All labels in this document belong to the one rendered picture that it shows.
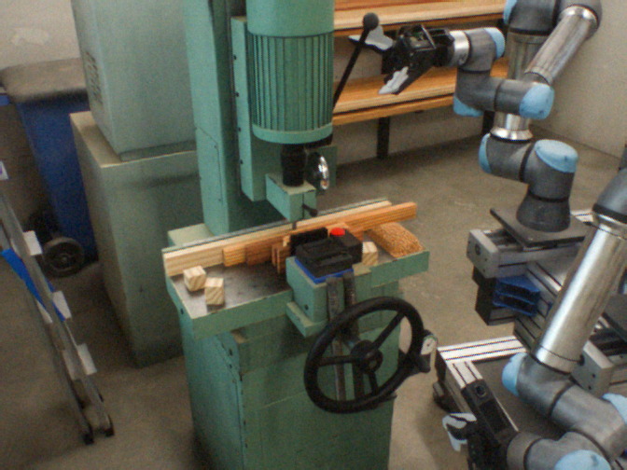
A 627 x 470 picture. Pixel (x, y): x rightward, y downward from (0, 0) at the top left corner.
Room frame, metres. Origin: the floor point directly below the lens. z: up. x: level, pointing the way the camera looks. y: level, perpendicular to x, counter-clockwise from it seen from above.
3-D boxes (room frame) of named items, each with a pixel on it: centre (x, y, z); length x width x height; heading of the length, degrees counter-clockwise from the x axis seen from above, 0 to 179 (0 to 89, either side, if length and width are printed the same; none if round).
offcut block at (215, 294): (1.04, 0.21, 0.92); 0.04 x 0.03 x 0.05; 89
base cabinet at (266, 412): (1.37, 0.10, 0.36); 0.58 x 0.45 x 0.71; 27
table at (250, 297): (1.17, 0.01, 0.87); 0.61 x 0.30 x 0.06; 117
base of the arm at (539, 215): (1.56, -0.68, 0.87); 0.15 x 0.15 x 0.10
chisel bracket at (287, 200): (1.29, 0.05, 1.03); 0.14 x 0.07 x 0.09; 27
